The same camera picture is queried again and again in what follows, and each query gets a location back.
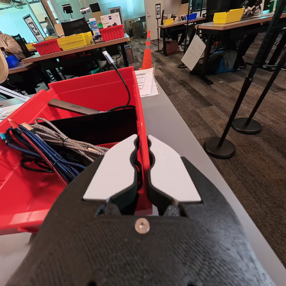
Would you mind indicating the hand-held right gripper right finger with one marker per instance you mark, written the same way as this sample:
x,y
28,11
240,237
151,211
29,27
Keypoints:
x,y
174,176

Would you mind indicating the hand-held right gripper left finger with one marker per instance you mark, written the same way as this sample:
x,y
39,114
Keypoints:
x,y
111,174

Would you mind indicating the red plastic bin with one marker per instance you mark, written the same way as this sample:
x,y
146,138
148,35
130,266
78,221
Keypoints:
x,y
93,89

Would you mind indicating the grey desk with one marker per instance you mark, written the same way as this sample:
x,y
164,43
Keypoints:
x,y
178,145

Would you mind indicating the black bin divider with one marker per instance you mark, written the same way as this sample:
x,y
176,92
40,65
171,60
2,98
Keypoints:
x,y
100,127

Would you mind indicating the black stanchion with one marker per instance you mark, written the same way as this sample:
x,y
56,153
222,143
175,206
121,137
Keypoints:
x,y
220,149
245,126

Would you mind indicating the paper sheet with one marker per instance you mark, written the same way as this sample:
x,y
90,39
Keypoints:
x,y
147,82

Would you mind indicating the metal trash can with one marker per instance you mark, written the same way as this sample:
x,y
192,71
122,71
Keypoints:
x,y
129,54

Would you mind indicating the blue bag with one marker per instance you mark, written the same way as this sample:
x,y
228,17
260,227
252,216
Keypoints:
x,y
223,64

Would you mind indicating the orange traffic cone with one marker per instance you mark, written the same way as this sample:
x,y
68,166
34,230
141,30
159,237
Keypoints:
x,y
147,55

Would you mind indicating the white leaning board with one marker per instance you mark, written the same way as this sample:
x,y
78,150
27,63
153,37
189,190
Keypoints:
x,y
193,53

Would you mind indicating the wooden background table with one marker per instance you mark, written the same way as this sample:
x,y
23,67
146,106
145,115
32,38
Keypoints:
x,y
245,24
89,48

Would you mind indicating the yellow storage bin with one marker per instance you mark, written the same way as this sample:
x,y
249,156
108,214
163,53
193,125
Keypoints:
x,y
71,42
168,21
228,16

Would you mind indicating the red storage bin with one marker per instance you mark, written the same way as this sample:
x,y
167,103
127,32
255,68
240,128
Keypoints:
x,y
48,48
111,33

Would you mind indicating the wipes canister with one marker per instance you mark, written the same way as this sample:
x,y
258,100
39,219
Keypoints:
x,y
94,26

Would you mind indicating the blue storage bin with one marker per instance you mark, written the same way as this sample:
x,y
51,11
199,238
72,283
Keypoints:
x,y
191,16
12,62

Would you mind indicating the black monitor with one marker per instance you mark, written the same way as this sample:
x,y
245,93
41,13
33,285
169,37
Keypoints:
x,y
74,28

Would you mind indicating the framed marker poster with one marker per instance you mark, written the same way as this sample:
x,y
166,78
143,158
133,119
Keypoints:
x,y
33,28

